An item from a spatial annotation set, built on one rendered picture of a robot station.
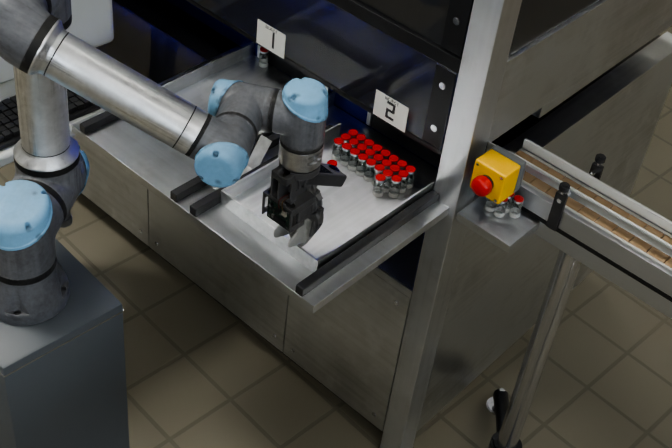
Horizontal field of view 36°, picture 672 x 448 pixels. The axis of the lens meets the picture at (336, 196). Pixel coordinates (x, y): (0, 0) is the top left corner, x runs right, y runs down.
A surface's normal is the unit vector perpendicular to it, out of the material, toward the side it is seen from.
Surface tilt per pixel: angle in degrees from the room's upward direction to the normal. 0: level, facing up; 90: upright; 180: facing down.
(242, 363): 0
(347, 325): 90
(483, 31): 90
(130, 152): 0
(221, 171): 90
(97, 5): 90
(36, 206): 8
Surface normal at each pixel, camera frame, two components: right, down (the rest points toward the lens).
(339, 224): 0.10, -0.76
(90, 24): 0.69, 0.52
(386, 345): -0.67, 0.44
